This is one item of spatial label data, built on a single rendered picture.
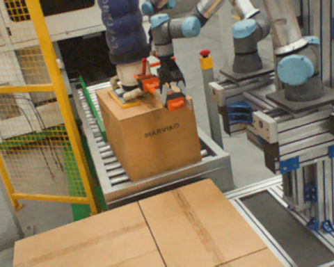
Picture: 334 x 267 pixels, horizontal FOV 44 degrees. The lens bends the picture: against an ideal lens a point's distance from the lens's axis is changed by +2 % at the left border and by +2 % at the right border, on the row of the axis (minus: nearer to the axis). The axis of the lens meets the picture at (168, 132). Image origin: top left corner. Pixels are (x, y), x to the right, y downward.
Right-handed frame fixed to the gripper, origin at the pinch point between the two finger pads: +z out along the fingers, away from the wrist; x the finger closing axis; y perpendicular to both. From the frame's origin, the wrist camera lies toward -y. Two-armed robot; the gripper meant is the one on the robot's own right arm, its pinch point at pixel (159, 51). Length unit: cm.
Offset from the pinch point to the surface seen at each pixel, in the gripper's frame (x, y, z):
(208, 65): 25.7, 15.2, 11.9
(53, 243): -91, 81, 53
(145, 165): -38, 61, 41
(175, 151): -20, 61, 38
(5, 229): -123, -9, 92
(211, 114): 23, 15, 45
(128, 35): -27, 39, -22
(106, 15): -35, 34, -33
